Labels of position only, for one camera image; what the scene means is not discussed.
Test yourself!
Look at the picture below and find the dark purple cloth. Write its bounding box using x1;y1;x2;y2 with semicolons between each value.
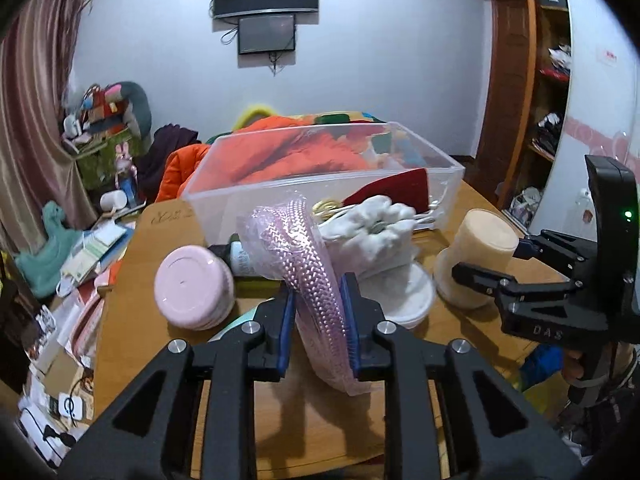
134;124;200;203

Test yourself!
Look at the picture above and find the white mug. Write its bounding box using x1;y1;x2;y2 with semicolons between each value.
100;190;128;212

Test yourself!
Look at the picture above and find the person right hand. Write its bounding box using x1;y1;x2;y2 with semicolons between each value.
561;349;584;385

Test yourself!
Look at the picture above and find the pink striped curtain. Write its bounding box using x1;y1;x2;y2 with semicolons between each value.
1;0;96;252

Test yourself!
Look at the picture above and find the small wall monitor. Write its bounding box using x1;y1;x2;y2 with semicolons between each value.
238;14;296;55

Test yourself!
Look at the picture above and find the wooden wardrobe shelf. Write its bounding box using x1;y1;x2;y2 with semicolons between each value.
465;0;572;232

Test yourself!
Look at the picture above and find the stack of books papers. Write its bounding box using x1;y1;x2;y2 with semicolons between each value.
55;220;134;298

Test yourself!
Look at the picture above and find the teal rocking horse toy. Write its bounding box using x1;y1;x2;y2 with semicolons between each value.
15;200;82;299

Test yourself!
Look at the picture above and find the green pump bottle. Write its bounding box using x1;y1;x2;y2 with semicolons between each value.
208;240;259;278

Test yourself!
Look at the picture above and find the clear plastic storage bin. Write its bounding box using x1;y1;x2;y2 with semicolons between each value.
180;122;464;245

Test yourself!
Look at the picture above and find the white drawstring cloth pouch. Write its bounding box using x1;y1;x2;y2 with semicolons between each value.
319;195;418;278

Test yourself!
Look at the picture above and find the pink round lidded jar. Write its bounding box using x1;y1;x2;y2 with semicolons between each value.
154;245;235;332

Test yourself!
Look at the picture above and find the beige cylindrical candle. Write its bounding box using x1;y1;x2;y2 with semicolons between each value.
434;208;520;310

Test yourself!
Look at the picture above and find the pink bunny doll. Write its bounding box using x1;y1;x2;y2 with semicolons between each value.
115;141;139;208

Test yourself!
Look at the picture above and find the mint white tube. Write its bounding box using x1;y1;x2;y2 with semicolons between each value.
208;307;257;342

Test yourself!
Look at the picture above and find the white round flat container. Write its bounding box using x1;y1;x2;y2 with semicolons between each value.
359;262;436;330

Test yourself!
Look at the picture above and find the grey plush toy pile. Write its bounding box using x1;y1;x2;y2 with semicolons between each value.
61;81;152;155

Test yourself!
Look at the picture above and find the green storage box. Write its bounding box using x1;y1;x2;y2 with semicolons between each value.
75;129;148;191

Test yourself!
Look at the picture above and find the yellow green plush ring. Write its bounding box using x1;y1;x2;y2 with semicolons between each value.
232;103;281;131

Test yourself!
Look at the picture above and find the orange puffer jacket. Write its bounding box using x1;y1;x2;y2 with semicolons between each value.
155;116;370;203

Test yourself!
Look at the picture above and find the red velvet gold pouch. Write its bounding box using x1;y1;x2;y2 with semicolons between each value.
311;168;430;220

